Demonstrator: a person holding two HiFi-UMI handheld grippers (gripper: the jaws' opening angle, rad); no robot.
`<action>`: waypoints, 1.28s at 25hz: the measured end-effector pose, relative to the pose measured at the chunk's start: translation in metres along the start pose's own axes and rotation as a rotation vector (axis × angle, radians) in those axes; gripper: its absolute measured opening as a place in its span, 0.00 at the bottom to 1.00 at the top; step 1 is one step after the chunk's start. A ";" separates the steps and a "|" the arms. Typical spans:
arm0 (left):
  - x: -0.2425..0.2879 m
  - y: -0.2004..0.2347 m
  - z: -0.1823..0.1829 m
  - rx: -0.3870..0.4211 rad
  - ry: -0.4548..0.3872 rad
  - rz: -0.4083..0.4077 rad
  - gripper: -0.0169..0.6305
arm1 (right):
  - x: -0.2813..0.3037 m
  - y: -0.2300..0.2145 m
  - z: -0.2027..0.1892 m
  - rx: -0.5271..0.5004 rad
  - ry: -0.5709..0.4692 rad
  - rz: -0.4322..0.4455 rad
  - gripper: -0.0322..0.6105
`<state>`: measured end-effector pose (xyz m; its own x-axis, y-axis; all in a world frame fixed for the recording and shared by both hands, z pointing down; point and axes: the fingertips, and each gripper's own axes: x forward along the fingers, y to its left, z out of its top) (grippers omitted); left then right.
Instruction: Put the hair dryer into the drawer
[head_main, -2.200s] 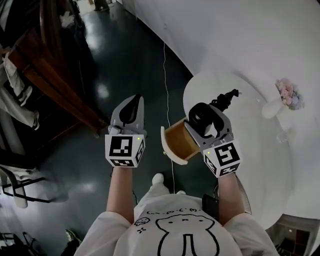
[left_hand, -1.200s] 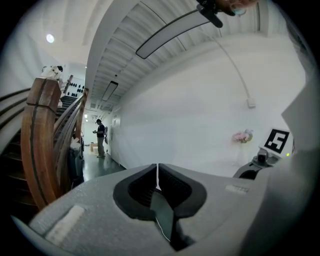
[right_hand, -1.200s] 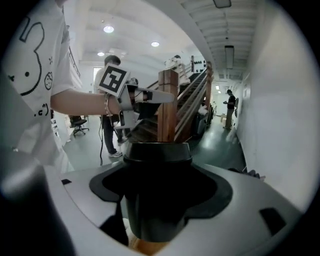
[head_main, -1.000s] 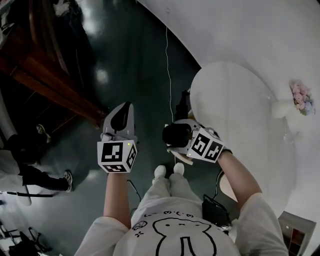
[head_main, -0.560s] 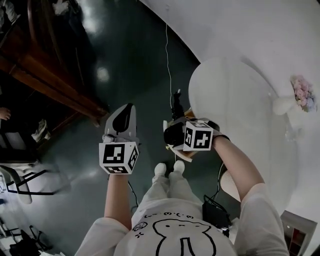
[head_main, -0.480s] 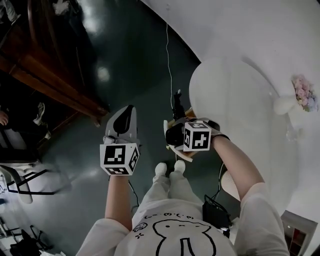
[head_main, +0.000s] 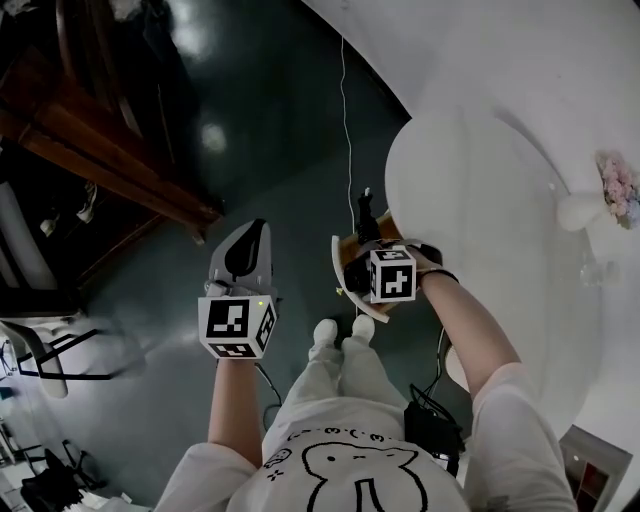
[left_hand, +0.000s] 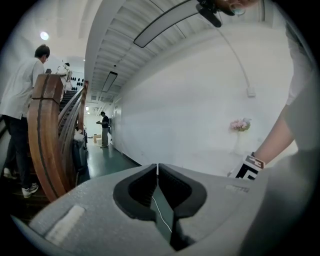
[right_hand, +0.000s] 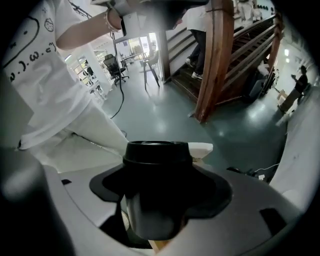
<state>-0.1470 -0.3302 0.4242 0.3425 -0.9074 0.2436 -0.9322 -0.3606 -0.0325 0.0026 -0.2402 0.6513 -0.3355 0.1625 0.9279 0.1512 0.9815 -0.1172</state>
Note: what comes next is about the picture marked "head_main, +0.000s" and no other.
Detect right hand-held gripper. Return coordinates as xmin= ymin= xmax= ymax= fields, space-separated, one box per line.
xmin=357 ymin=188 xmax=419 ymax=305

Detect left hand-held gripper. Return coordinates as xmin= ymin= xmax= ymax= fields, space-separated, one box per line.
xmin=198 ymin=220 xmax=279 ymax=360

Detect white wooden drawer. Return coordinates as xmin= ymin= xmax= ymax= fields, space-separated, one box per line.
xmin=330 ymin=209 xmax=401 ymax=324

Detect person's right forearm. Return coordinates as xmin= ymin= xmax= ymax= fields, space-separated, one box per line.
xmin=418 ymin=269 xmax=524 ymax=401

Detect person's left forearm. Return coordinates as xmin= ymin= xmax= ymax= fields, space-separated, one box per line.
xmin=207 ymin=357 xmax=266 ymax=471

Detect black wristband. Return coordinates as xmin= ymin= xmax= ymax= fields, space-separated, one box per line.
xmin=418 ymin=268 xmax=460 ymax=285

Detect person's right white shoe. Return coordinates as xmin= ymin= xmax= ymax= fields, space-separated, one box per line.
xmin=351 ymin=313 xmax=376 ymax=340

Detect person's white shoe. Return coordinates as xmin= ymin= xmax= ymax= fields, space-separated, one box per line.
xmin=351 ymin=313 xmax=376 ymax=340
xmin=312 ymin=318 xmax=339 ymax=347

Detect person's left white shoe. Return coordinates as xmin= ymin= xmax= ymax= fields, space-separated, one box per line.
xmin=312 ymin=318 xmax=339 ymax=347

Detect white trousers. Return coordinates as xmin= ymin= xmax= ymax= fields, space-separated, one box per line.
xmin=279 ymin=334 xmax=407 ymax=416

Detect dark wooden cabinet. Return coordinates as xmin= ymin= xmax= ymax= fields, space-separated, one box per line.
xmin=0 ymin=0 xmax=226 ymax=301

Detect white vase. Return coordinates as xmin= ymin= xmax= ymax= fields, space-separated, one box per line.
xmin=557 ymin=192 xmax=609 ymax=232

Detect black waist pack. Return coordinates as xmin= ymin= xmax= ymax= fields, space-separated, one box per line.
xmin=403 ymin=399 xmax=464 ymax=476

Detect clear glass cup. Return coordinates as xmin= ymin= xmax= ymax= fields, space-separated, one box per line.
xmin=579 ymin=252 xmax=621 ymax=289

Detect white cartoon print shirt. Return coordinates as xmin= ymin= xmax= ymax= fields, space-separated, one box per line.
xmin=154 ymin=362 xmax=581 ymax=512

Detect pink flower bouquet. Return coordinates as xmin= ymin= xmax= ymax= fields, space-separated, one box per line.
xmin=594 ymin=149 xmax=640 ymax=231

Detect black office chair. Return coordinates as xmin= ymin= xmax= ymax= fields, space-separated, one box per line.
xmin=19 ymin=439 xmax=109 ymax=512

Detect grey shelf unit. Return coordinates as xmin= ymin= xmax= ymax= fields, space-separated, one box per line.
xmin=557 ymin=424 xmax=634 ymax=512

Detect thin white cable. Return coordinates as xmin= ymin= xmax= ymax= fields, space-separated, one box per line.
xmin=339 ymin=34 xmax=361 ymax=321

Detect black cable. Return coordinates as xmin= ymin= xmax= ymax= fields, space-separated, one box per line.
xmin=409 ymin=324 xmax=451 ymax=416

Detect white chair black frame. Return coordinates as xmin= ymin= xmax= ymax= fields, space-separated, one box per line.
xmin=0 ymin=312 xmax=146 ymax=401

